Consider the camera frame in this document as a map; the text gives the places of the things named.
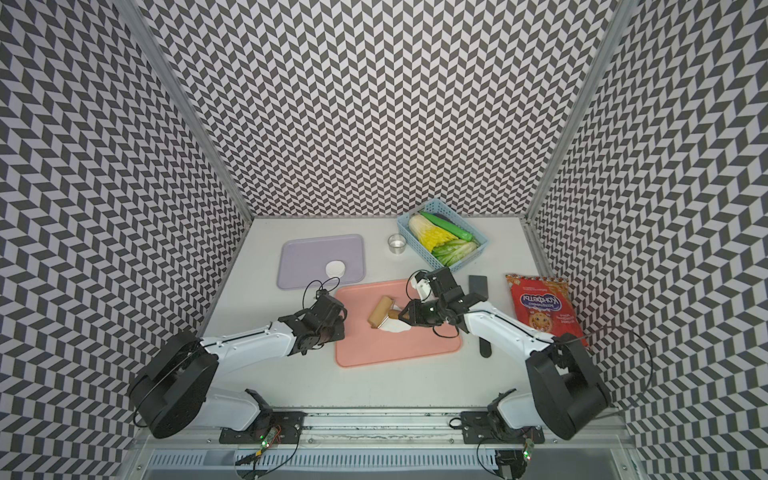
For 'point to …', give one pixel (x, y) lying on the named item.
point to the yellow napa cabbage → (428, 234)
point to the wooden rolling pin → (381, 311)
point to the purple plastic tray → (303, 261)
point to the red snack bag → (546, 305)
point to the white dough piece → (394, 325)
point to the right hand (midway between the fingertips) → (406, 324)
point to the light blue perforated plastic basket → (441, 215)
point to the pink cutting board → (363, 344)
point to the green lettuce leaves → (455, 251)
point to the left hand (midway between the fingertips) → (338, 330)
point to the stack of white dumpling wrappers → (335, 268)
